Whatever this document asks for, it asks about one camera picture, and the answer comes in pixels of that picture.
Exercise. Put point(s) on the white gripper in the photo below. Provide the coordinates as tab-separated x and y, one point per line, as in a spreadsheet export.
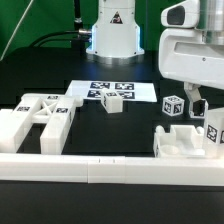
191	48

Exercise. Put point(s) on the white chair seat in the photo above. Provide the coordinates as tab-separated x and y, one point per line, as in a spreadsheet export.
182	141

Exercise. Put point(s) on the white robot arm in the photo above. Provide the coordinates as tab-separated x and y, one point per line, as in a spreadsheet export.
115	37

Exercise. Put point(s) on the white tagged cube right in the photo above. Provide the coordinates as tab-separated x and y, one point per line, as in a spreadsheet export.
198	109

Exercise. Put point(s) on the white tagged cube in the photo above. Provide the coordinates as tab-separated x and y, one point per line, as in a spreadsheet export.
173	105
198	109

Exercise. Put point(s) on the white tagged cube left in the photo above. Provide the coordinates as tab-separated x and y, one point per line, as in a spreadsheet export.
173	105

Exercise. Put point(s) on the white marker sheet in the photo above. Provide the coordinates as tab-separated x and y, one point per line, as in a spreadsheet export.
124	91

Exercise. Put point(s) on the white U-shaped obstacle fence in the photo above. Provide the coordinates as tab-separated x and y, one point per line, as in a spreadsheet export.
123	170

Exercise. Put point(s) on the black pole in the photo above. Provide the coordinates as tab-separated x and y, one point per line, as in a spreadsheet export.
77	15

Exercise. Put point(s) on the thin white rod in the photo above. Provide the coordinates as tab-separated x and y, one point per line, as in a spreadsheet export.
22	18

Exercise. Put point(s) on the white chair back frame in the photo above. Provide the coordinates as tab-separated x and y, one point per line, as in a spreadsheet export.
56	112

